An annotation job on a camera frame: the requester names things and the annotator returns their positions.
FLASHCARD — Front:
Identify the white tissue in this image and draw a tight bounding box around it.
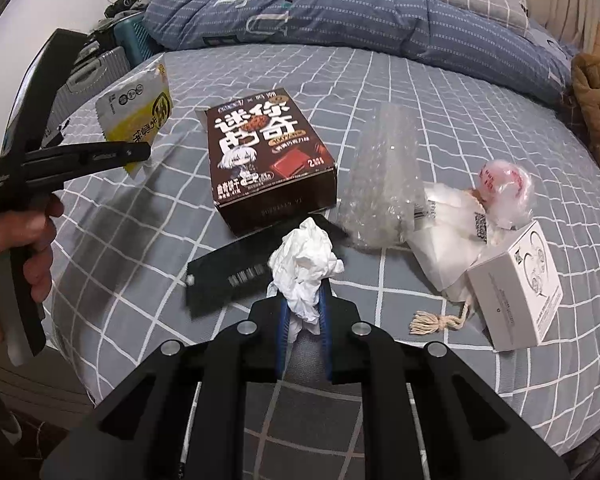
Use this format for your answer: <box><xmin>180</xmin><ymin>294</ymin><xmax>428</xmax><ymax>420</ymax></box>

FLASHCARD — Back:
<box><xmin>268</xmin><ymin>218</ymin><xmax>344</xmax><ymax>343</ymax></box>

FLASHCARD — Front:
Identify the brown cookie box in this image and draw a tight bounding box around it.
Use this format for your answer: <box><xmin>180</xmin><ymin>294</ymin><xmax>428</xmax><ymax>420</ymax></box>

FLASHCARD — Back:
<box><xmin>203</xmin><ymin>87</ymin><xmax>338</xmax><ymax>237</ymax></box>

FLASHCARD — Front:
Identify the yellow white snack packet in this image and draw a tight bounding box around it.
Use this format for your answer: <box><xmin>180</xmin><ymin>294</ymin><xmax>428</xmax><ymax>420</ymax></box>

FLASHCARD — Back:
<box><xmin>96</xmin><ymin>57</ymin><xmax>173</xmax><ymax>178</ymax></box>

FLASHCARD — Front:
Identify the blue pillow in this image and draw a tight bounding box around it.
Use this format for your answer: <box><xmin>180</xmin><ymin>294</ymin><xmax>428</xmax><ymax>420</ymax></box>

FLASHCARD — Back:
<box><xmin>525</xmin><ymin>20</ymin><xmax>581</xmax><ymax>63</ymax></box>

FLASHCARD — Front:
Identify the crumpled pink white plastic bag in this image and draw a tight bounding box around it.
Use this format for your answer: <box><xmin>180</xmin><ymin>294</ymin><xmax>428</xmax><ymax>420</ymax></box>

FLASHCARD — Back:
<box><xmin>472</xmin><ymin>157</ymin><xmax>536</xmax><ymax>231</ymax></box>

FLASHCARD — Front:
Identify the brown quilted jacket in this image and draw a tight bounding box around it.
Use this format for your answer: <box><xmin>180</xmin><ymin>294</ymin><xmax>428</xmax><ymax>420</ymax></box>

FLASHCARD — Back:
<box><xmin>570</xmin><ymin>52</ymin><xmax>600</xmax><ymax>191</ymax></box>

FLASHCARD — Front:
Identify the small white cardboard box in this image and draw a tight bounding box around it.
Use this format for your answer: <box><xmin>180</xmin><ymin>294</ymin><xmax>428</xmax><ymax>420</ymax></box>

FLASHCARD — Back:
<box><xmin>466</xmin><ymin>220</ymin><xmax>565</xmax><ymax>352</ymax></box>

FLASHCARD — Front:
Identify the teal plastic crate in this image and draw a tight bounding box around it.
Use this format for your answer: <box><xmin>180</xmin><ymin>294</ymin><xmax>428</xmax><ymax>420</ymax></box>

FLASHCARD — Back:
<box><xmin>114</xmin><ymin>12</ymin><xmax>163</xmax><ymax>66</ymax></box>

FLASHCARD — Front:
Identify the black packet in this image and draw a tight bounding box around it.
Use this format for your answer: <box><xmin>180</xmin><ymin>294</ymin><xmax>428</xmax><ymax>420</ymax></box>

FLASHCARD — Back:
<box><xmin>185</xmin><ymin>214</ymin><xmax>351</xmax><ymax>320</ymax></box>

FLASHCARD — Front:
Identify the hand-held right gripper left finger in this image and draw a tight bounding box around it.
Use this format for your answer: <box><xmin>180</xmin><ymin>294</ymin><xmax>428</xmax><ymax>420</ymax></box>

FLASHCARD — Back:
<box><xmin>40</xmin><ymin>282</ymin><xmax>301</xmax><ymax>480</ymax></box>

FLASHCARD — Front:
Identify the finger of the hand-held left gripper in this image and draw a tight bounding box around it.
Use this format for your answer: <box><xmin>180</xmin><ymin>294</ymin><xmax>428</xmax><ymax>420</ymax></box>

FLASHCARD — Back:
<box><xmin>25</xmin><ymin>141</ymin><xmax>152</xmax><ymax>182</ymax></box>

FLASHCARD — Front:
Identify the white plastic bag with rope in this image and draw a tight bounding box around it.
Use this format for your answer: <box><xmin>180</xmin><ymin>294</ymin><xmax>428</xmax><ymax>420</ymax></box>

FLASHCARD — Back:
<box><xmin>407</xmin><ymin>182</ymin><xmax>511</xmax><ymax>334</ymax></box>

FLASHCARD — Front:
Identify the dark bundle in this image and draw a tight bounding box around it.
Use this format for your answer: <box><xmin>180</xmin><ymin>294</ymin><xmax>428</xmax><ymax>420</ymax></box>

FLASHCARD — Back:
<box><xmin>104</xmin><ymin>0</ymin><xmax>148</xmax><ymax>20</ymax></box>

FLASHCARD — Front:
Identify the clear bubble wrap bag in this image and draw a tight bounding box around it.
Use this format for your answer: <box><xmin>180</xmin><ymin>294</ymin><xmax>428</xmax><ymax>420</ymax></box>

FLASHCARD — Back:
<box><xmin>337</xmin><ymin>101</ymin><xmax>433</xmax><ymax>251</ymax></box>

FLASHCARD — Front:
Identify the person's left hand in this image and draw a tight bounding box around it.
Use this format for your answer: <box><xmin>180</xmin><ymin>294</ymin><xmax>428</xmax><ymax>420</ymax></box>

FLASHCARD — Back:
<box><xmin>0</xmin><ymin>194</ymin><xmax>65</xmax><ymax>402</ymax></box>

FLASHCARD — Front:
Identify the grey checkered bed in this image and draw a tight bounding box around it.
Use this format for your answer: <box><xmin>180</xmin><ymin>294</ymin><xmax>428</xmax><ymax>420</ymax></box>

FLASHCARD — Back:
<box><xmin>0</xmin><ymin>42</ymin><xmax>600</xmax><ymax>461</ymax></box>

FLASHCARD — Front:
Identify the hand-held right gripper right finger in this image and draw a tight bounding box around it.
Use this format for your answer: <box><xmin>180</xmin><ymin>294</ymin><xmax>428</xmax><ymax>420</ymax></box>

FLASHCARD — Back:
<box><xmin>316</xmin><ymin>282</ymin><xmax>572</xmax><ymax>480</ymax></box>

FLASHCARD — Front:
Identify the blue striped duvet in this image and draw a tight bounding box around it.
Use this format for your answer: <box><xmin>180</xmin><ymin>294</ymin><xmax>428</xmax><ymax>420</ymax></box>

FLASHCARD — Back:
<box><xmin>144</xmin><ymin>0</ymin><xmax>581</xmax><ymax>106</ymax></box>

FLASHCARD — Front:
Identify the grey suitcase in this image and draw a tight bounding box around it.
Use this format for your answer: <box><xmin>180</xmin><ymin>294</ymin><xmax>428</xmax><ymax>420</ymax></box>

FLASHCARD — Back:
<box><xmin>62</xmin><ymin>45</ymin><xmax>131</xmax><ymax>106</ymax></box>

